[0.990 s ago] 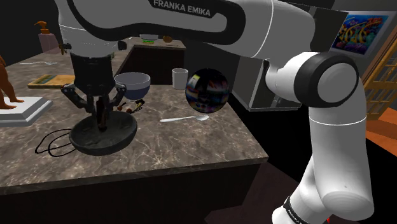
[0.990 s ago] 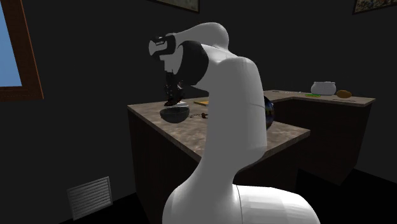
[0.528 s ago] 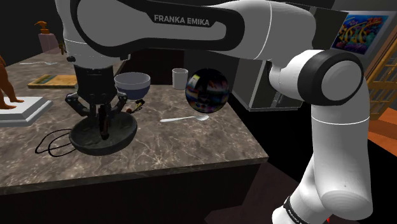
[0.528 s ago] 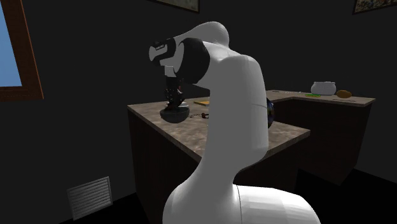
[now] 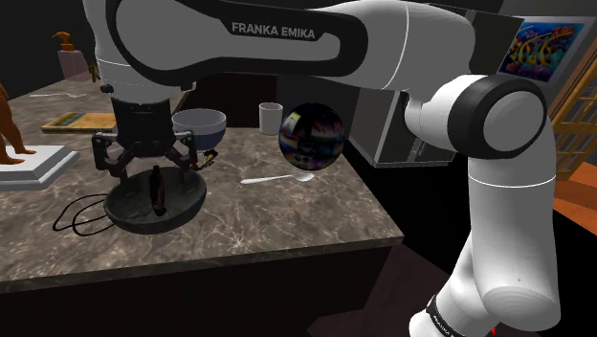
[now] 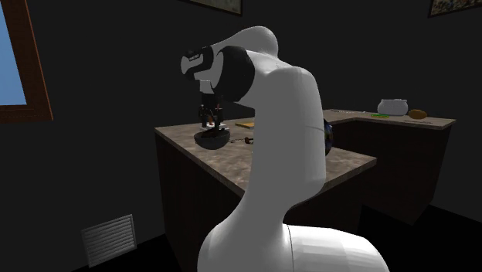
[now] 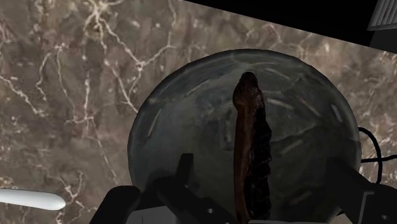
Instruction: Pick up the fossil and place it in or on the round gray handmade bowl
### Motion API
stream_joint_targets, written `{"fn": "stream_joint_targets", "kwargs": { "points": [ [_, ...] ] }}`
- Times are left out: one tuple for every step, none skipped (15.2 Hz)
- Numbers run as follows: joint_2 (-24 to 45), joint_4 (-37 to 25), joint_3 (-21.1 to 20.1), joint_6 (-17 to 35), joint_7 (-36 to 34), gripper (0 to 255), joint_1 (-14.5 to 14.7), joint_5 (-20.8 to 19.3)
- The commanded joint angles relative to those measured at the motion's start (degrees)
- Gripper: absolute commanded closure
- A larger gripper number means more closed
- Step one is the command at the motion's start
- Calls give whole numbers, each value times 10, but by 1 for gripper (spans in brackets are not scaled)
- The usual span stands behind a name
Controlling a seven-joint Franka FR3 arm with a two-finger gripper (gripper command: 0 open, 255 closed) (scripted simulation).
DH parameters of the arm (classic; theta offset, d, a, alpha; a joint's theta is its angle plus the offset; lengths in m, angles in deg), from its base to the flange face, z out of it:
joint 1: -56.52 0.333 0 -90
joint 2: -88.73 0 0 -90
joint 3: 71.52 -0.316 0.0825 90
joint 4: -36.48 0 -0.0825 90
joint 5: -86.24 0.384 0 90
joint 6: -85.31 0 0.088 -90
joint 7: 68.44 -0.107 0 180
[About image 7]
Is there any white rounded stick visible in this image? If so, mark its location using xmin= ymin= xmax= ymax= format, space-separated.
xmin=0 ymin=188 xmax=67 ymax=211

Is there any long brown dried strip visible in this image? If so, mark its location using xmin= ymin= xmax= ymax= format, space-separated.
xmin=232 ymin=71 xmax=273 ymax=224

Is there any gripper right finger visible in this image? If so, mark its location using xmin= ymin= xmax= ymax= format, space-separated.
xmin=324 ymin=157 xmax=397 ymax=224

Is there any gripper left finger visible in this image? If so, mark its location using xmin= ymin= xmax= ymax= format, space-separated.
xmin=89 ymin=153 xmax=240 ymax=224

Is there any thin black wire loop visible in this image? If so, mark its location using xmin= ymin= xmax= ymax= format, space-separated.
xmin=357 ymin=126 xmax=397 ymax=185

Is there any grey ribbed box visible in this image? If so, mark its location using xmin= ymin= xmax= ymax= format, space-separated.
xmin=366 ymin=0 xmax=397 ymax=54

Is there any dark grey round plate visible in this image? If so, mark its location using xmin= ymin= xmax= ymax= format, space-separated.
xmin=127 ymin=48 xmax=363 ymax=224

